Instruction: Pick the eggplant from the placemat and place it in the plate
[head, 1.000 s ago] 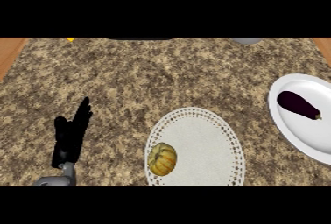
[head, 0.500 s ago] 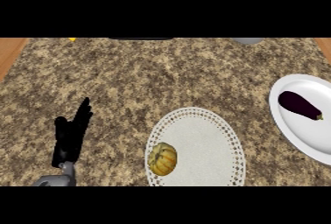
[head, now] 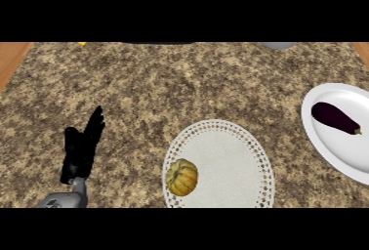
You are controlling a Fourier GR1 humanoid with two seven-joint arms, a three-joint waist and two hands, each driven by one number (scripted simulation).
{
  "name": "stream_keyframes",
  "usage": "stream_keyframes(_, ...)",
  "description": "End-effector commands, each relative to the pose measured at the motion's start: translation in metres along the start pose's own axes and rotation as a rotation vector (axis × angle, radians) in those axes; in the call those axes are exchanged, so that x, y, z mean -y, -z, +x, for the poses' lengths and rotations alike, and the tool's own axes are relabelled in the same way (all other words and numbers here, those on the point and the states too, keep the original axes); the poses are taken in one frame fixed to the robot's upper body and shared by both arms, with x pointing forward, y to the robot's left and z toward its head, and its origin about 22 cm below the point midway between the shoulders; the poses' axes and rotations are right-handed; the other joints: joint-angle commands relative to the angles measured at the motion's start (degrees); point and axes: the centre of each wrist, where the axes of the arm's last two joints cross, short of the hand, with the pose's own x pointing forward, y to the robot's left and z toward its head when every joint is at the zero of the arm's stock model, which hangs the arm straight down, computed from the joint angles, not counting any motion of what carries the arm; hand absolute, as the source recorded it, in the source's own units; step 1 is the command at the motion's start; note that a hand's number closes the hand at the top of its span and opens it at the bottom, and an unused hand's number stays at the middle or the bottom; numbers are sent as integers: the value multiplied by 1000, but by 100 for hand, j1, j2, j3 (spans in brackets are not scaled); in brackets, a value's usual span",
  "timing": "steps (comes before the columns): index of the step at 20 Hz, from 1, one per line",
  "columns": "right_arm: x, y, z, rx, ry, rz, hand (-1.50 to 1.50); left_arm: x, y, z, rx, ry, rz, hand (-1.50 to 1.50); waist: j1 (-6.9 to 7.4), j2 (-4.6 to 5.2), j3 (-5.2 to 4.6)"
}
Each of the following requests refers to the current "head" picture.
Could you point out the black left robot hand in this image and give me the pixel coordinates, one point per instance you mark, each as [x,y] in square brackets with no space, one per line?
[80,149]

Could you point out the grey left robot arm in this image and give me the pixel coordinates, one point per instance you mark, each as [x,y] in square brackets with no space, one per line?
[72,198]

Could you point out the white lace round placemat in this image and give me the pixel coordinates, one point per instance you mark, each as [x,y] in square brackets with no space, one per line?
[226,162]

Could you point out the dark purple eggplant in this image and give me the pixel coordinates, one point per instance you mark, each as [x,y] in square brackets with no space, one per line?
[334,117]

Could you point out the white plate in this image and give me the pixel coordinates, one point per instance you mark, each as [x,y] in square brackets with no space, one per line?
[342,143]

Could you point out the yellow striped squash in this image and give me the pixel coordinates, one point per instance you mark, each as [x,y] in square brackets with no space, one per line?
[181,177]

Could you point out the small yellow object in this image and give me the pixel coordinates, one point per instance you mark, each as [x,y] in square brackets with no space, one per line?
[81,43]

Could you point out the grey round object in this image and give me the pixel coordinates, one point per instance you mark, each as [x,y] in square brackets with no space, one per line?
[277,45]

